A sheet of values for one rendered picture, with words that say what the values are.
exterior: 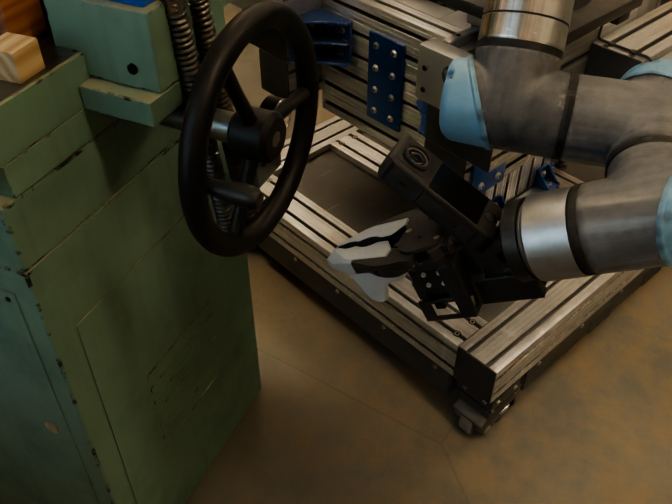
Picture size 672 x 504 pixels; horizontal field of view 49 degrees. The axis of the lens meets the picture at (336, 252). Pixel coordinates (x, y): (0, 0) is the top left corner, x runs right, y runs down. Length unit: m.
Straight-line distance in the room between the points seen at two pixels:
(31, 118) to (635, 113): 0.57
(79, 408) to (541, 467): 0.90
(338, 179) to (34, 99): 1.09
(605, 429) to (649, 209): 1.09
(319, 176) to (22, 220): 1.08
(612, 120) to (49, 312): 0.64
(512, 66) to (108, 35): 0.42
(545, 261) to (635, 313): 1.29
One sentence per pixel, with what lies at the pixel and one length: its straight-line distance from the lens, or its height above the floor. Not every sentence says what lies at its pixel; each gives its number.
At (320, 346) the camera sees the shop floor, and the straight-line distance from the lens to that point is 1.68.
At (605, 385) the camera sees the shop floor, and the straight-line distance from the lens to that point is 1.71.
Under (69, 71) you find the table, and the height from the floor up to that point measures 0.89.
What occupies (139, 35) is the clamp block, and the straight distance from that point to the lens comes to 0.80.
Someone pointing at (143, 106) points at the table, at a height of 0.86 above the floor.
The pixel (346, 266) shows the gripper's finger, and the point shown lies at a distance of 0.70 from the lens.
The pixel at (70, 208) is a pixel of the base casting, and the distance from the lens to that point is 0.90.
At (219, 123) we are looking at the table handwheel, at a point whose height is 0.82.
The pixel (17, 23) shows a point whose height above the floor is 0.92.
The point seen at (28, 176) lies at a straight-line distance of 0.84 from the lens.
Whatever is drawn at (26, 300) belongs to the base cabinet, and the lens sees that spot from 0.92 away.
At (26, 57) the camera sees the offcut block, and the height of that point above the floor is 0.92.
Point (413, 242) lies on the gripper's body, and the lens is 0.66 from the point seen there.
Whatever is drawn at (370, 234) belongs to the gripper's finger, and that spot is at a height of 0.80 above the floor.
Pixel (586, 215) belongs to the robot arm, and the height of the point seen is 0.91.
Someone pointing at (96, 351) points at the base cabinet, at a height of 0.53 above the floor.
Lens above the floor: 1.26
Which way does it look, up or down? 41 degrees down
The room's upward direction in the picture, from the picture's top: straight up
